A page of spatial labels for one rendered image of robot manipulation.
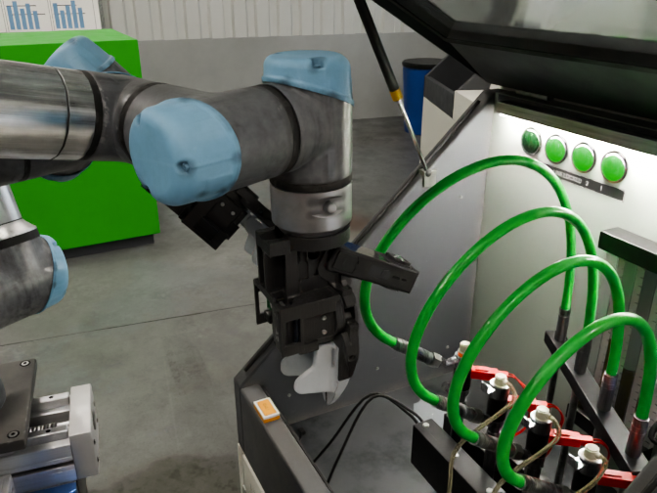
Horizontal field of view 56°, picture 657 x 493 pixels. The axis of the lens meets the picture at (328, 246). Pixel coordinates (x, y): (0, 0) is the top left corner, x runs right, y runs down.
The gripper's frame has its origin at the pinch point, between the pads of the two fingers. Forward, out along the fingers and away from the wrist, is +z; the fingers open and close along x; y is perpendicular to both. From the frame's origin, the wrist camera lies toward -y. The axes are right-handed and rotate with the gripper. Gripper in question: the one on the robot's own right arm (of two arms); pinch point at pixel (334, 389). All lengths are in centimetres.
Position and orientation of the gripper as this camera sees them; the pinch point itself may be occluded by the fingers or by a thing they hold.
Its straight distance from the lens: 69.4
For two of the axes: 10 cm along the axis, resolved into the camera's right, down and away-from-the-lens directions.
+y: -9.0, 2.0, -4.0
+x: 4.4, 3.7, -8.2
